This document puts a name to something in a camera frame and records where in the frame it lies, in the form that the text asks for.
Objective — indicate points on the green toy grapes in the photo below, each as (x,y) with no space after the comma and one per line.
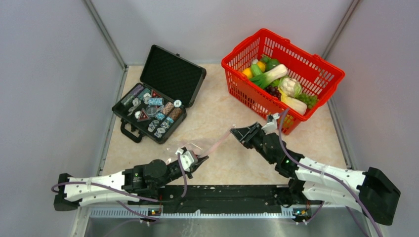
(309,100)

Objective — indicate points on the green toy cucumber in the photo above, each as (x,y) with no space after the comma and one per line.
(255,70)

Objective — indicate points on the red plastic basket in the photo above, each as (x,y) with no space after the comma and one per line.
(316,75)

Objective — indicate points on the black poker chip case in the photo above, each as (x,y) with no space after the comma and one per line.
(165,78)

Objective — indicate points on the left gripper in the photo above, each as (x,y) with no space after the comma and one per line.
(200,160)

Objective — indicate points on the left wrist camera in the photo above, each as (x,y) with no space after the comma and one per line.
(188,159)

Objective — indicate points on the green toy pepper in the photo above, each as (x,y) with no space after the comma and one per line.
(270,63)

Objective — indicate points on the white green toy leek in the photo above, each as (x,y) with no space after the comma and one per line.
(265,79)

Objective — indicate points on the clear zip top bag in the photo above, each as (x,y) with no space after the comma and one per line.
(201,146)

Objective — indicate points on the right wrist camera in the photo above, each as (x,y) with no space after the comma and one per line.
(271,123)

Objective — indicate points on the purple toy grapes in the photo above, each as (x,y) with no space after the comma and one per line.
(273,91)

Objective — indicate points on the red triangle card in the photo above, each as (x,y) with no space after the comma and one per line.
(142,115)

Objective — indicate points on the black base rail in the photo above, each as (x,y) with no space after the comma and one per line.
(227,199)

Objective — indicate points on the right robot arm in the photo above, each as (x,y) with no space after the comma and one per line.
(370,192)

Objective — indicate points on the toy cauliflower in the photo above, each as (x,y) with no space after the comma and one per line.
(291,87)

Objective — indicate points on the white dealer button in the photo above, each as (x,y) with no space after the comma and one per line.
(177,103)

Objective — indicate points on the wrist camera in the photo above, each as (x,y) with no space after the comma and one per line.
(271,123)
(188,159)

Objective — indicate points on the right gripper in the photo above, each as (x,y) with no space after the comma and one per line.
(246,135)

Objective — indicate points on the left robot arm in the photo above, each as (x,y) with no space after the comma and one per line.
(140,183)

